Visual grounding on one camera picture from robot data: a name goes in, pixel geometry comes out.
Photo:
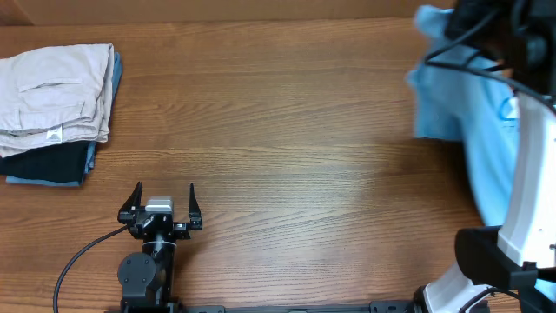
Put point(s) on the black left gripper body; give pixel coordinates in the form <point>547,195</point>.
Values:
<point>181,231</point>

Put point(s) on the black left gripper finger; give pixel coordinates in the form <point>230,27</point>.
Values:
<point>134,199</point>
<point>194,209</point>

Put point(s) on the light blue printed t-shirt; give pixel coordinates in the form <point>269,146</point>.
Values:
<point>510,153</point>

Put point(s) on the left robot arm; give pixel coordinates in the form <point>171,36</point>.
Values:
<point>147,276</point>

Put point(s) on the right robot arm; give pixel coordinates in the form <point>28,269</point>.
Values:
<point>511,42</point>

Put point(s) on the folded blue garment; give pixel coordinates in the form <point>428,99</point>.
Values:
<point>89,161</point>

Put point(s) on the folded dark navy garment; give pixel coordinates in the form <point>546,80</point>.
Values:
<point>48,163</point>

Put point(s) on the folded beige trousers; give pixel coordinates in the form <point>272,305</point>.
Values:
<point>56,94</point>

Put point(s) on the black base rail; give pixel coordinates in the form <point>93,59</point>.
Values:
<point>390,306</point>

